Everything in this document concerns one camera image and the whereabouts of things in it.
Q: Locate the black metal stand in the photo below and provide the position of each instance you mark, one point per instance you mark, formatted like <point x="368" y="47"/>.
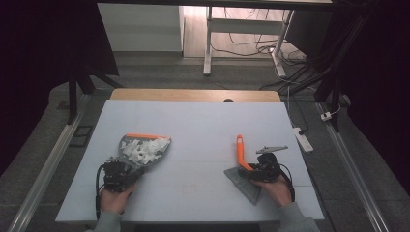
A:
<point x="73" y="93"/>
<point x="335" y="87"/>

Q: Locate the aluminium rail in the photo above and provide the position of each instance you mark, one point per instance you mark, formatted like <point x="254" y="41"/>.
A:
<point x="48" y="161"/>
<point x="351" y="167"/>

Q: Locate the white foam board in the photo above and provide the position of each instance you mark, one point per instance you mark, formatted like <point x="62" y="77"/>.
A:
<point x="193" y="116"/>

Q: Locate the person's left hand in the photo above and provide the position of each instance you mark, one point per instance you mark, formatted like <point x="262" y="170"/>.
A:
<point x="114" y="201"/>

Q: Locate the dark curtain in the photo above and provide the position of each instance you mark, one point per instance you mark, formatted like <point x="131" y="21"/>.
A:
<point x="386" y="80"/>
<point x="38" y="48"/>

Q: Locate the black floor plate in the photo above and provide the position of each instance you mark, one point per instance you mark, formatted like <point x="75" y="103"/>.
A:
<point x="80" y="136"/>

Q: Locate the white power strip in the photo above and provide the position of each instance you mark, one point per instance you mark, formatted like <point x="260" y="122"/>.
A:
<point x="304" y="141"/>

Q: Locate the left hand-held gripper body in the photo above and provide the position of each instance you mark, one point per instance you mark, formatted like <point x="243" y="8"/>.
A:
<point x="116" y="175"/>

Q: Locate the person's right hand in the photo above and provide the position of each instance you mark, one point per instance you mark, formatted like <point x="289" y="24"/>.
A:
<point x="278" y="191"/>

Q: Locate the grey dustpan with orange edge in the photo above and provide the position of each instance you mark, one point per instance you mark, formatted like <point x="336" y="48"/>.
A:
<point x="124" y="145"/>

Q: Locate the small white adapter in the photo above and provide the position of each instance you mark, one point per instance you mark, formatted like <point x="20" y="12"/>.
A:
<point x="326" y="116"/>

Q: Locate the white cabinet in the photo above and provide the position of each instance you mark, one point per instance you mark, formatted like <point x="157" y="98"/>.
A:
<point x="141" y="29"/>

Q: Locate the pile of white paper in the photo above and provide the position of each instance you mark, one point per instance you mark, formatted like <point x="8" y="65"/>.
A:
<point x="145" y="150"/>

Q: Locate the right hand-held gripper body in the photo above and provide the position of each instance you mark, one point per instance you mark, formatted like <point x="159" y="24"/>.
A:
<point x="268" y="166"/>

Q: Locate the white desk frame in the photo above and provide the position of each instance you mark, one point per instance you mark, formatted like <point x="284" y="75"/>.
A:
<point x="245" y="26"/>

